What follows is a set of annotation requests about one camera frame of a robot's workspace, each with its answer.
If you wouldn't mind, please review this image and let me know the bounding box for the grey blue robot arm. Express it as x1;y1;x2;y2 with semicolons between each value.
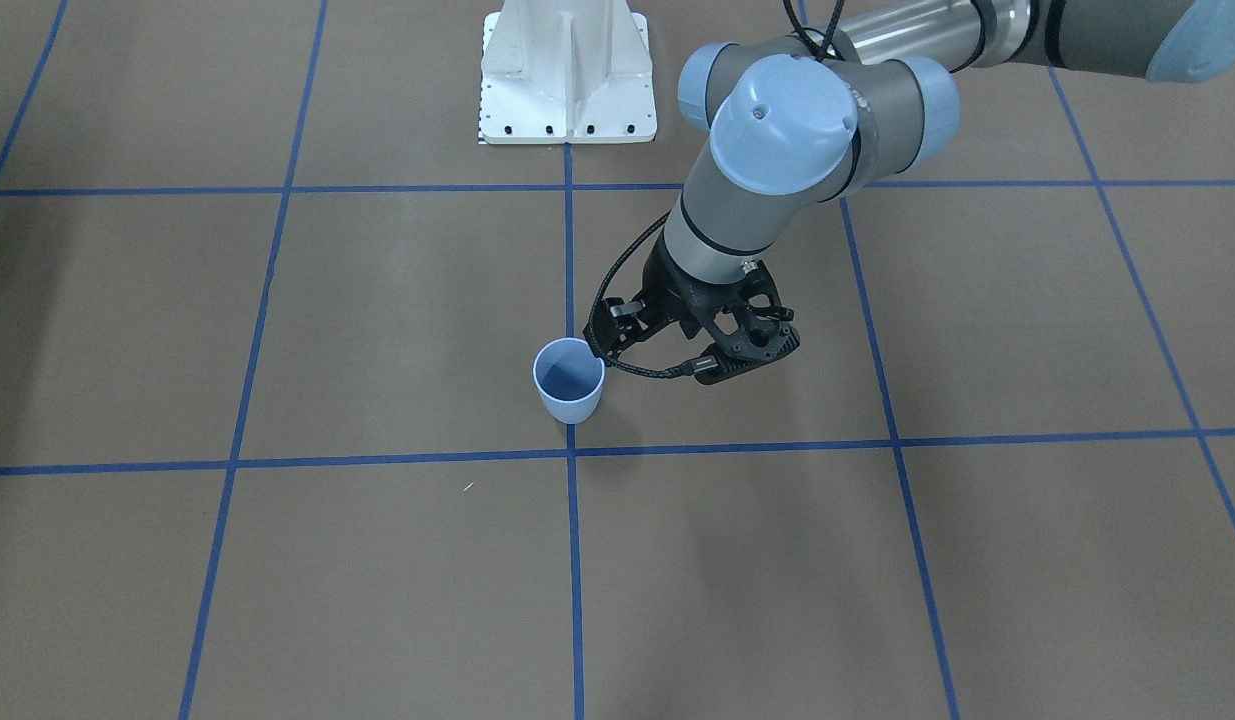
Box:
584;1;1235;387

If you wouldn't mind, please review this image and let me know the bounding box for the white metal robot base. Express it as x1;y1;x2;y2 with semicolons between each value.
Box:
477;1;658;144

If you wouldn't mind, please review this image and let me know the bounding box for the light blue plastic cup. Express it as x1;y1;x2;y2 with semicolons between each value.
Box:
531;337;606;425

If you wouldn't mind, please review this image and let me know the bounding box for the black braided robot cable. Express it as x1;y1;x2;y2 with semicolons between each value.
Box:
588;0;848;380

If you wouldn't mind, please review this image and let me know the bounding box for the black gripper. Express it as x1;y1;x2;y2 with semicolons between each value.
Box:
582;240;800;387

